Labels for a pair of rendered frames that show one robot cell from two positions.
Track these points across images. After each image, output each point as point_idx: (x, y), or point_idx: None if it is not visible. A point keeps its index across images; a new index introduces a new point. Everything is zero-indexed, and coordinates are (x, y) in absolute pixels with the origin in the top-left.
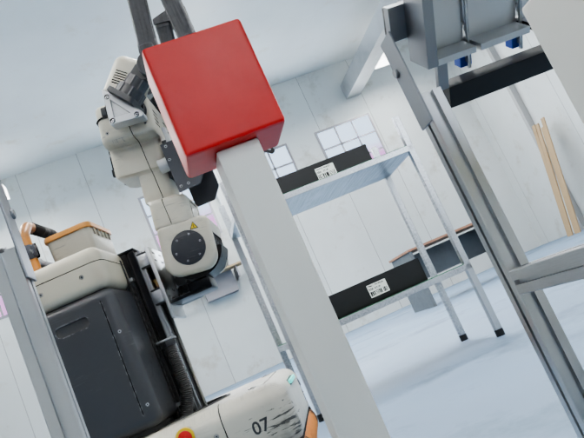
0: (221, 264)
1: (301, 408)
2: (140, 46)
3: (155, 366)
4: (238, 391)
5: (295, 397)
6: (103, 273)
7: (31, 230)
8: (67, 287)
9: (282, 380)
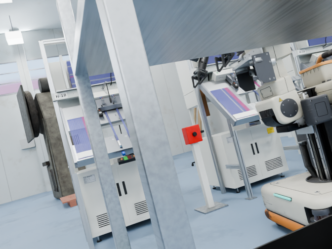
0: (272, 124)
1: (279, 209)
2: None
3: (310, 148)
4: (302, 183)
5: (274, 201)
6: None
7: (321, 59)
8: None
9: (271, 190)
